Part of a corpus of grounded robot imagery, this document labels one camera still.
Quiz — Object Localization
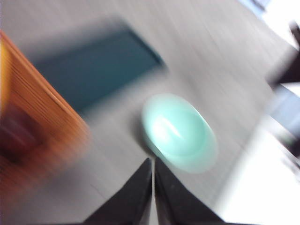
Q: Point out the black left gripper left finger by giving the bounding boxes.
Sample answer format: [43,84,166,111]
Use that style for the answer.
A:
[83,158,153,225]

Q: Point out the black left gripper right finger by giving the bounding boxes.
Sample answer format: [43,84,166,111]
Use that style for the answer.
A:
[154,159,223,225]

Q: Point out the teal ribbed bowl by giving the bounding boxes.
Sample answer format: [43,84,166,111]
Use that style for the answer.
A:
[142,93,218,174]

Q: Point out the dark red plum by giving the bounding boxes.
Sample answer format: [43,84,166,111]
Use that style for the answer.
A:
[0,117,36,162]

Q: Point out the dark rectangular tray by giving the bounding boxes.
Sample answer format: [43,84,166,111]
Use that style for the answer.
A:
[32,23,165,113]

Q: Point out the brown wicker basket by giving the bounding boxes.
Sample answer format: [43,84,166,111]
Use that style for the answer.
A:
[0,30,92,165]

